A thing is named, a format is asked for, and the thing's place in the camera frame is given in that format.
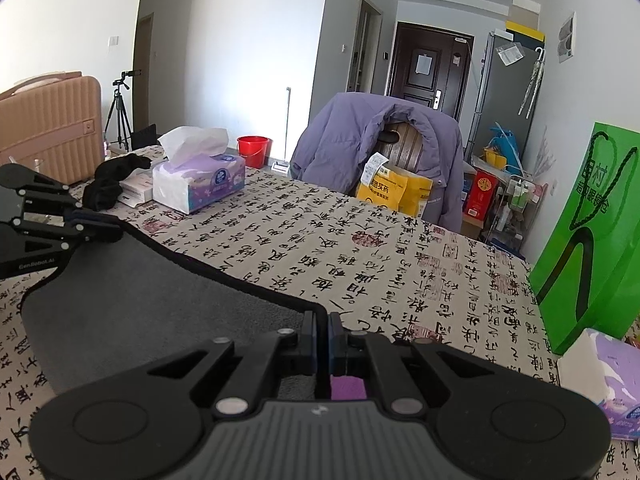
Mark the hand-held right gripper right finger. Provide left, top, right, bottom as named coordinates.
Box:
left=327, top=311, right=495, bottom=415

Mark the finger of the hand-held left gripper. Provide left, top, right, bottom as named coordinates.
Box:
left=0, top=220, right=124, bottom=264
left=0, top=162, right=104, bottom=225

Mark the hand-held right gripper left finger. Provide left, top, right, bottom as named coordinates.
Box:
left=146, top=311, right=321, bottom=415

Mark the dark grey towel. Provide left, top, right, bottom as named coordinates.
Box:
left=20, top=217, right=362, bottom=397

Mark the black crumpled cloth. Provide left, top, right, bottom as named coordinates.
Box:
left=82, top=153, right=152, bottom=212

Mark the small white box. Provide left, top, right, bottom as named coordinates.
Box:
left=119, top=169, right=157, bottom=207

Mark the pink ribbed suitcase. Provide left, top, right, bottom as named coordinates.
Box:
left=0, top=71, right=104, bottom=187

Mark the calligraphy printed tablecloth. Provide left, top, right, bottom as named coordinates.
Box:
left=0, top=144, right=640, bottom=480

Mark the white purple tissue pack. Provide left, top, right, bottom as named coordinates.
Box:
left=557, top=328, right=640, bottom=442
left=152, top=126, right=247, bottom=215

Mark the yellow paper bag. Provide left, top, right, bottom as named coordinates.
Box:
left=355, top=152, right=434, bottom=219

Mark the red plastic bucket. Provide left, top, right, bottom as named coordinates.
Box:
left=236, top=135, right=271, bottom=169

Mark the red gift box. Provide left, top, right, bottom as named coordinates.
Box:
left=461, top=169, right=497, bottom=219

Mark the purple padded jacket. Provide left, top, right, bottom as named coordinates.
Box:
left=289, top=92, right=464, bottom=234

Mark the white flat mop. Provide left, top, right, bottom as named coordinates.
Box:
left=272, top=87, right=292, bottom=174

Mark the brown wooden chair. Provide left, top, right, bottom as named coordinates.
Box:
left=378, top=121, right=427, bottom=172

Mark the white storage cart with bottles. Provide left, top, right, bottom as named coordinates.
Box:
left=491, top=167, right=543, bottom=253

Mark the blue plastic bag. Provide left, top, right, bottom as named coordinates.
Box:
left=487, top=122, right=522, bottom=167

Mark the green paper bag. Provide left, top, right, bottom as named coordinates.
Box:
left=529, top=121, right=640, bottom=356

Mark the dark brown entrance door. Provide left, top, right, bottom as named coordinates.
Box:
left=386, top=21, right=474, bottom=112

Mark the grey refrigerator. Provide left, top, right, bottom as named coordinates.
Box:
left=471, top=30, right=547, bottom=163

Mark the folded clear umbrella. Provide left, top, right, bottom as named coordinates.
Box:
left=518, top=47, right=547, bottom=117

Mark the yellow and black box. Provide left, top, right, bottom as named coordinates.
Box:
left=504, top=20, right=547, bottom=45

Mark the black camera tripod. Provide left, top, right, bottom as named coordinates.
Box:
left=102, top=68, right=143, bottom=151

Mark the white wall panel box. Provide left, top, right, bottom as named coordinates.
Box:
left=556, top=11, right=577, bottom=64

